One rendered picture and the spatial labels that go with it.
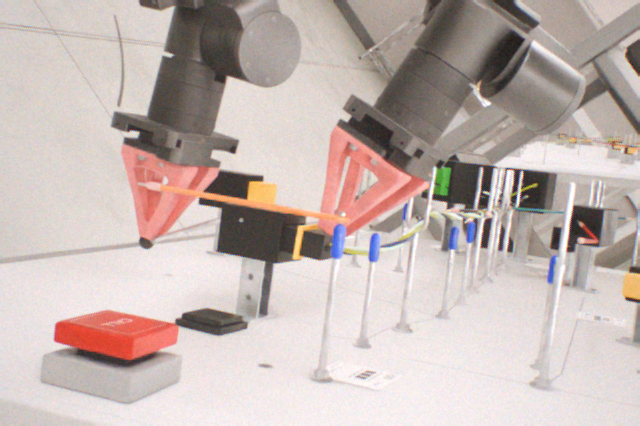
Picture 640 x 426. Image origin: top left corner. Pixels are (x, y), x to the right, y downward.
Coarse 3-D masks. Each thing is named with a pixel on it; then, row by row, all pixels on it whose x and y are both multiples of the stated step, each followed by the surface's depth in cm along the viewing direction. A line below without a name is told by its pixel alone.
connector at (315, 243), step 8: (288, 224) 71; (296, 224) 71; (288, 232) 69; (296, 232) 69; (304, 232) 69; (312, 232) 68; (320, 232) 69; (288, 240) 69; (304, 240) 69; (312, 240) 68; (320, 240) 68; (328, 240) 69; (288, 248) 69; (304, 248) 69; (312, 248) 68; (320, 248) 68; (328, 248) 69; (304, 256) 69; (312, 256) 68; (320, 256) 68; (328, 256) 70
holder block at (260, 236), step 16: (224, 208) 71; (240, 208) 70; (256, 208) 70; (224, 224) 71; (240, 224) 70; (256, 224) 70; (272, 224) 69; (304, 224) 72; (224, 240) 71; (240, 240) 70; (256, 240) 70; (272, 240) 69; (240, 256) 70; (256, 256) 70; (272, 256) 69; (288, 256) 70
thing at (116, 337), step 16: (64, 320) 49; (80, 320) 49; (96, 320) 50; (112, 320) 50; (128, 320) 51; (144, 320) 51; (64, 336) 48; (80, 336) 48; (96, 336) 47; (112, 336) 47; (128, 336) 47; (144, 336) 48; (160, 336) 49; (176, 336) 51; (80, 352) 49; (96, 352) 49; (112, 352) 47; (128, 352) 47; (144, 352) 48
